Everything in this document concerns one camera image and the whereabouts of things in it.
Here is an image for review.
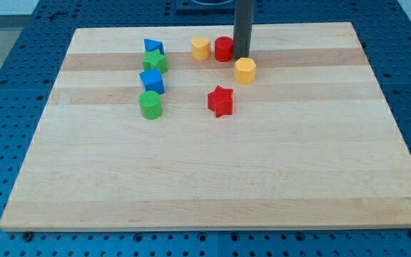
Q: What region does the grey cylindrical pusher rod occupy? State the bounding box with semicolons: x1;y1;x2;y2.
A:
233;0;255;59

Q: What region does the yellow hexagon block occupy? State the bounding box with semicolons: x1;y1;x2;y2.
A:
234;57;256;84

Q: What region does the red cylinder block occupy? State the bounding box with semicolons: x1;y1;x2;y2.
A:
214;36;233;62

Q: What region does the yellow heart block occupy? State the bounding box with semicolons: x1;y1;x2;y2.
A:
191;36;211;61

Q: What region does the red star block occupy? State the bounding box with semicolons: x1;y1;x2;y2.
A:
208;86;233;118

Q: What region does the blue triangle block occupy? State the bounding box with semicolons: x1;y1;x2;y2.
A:
143;39;164;55

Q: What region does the green star block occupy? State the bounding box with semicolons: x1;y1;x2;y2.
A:
142;49;168;74

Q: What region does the blue cube block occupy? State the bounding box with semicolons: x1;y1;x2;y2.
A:
139;69;165;94

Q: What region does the green cylinder block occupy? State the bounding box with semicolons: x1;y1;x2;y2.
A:
138;91;163;120

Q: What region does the light wooden board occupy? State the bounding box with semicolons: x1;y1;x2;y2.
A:
0;22;411;232

